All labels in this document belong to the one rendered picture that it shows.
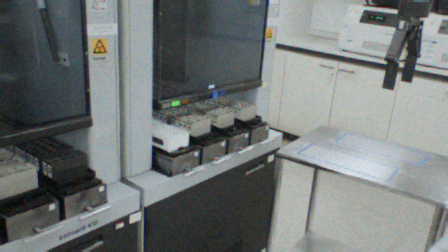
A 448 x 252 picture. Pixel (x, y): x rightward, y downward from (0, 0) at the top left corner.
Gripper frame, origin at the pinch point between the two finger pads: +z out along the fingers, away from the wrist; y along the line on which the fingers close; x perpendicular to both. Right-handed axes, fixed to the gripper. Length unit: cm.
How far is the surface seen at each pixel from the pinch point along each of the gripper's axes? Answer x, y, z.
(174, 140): 70, -13, 35
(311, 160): 30, 17, 38
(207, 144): 67, 1, 39
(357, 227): 45, 124, 120
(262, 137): 66, 38, 44
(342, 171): 17.9, 17.3, 37.9
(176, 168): 66, -15, 43
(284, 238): 72, 80, 120
